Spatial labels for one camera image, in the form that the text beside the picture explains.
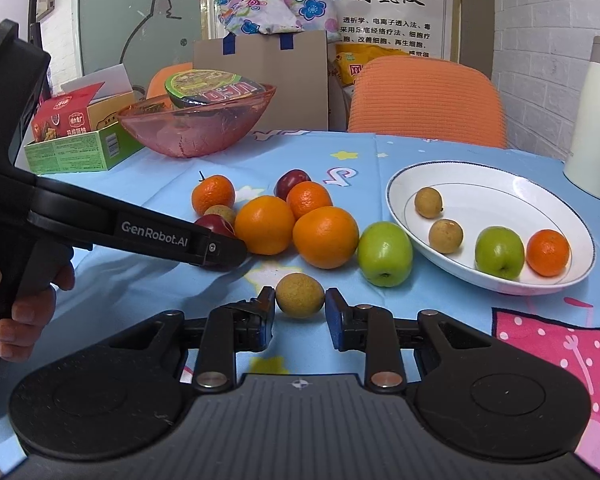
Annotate large orange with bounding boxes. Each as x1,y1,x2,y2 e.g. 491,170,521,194
234,195,296,256
292,205,360,270

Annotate orange chair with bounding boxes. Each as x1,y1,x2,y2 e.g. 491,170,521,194
347,56,508,150
146,62,195,101

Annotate dark red plum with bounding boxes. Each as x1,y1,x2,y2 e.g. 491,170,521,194
273,169,312,201

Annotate blue printed tablecloth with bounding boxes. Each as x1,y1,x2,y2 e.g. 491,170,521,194
0,129,600,466

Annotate person's left hand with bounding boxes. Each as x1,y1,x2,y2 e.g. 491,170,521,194
0,247,76,361

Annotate small orange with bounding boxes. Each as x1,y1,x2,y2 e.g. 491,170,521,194
286,180,334,221

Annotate brown cardboard bag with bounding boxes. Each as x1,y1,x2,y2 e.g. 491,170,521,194
192,30,329,133

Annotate wall poster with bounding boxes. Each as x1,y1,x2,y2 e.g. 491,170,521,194
201,0,463,63

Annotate pink plastic bowl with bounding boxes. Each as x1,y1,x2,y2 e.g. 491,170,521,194
116,83,277,159

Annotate green apple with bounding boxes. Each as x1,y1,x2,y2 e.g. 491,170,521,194
474,226,526,281
357,221,414,288

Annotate red cardboard box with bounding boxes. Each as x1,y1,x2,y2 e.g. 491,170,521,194
31,82,106,143

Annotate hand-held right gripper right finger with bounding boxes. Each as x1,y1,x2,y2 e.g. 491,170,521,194
325,287,487,395

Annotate small brown longan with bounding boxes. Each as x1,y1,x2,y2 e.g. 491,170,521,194
203,204,237,225

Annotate yellow plastic bag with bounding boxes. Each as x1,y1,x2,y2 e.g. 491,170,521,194
334,42,396,91

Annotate white plate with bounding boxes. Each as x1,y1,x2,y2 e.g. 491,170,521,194
385,161,597,296

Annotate green cardboard box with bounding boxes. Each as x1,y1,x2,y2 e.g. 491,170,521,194
23,122,146,175

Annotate instant noodle cup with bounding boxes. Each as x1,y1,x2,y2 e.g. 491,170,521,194
164,69,263,111

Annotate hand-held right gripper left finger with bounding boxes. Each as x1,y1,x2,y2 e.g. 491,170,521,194
109,286,277,393

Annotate mandarin with stem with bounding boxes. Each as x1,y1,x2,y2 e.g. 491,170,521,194
191,170,236,218

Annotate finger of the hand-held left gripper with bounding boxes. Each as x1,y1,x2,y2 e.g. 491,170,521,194
200,230,249,272

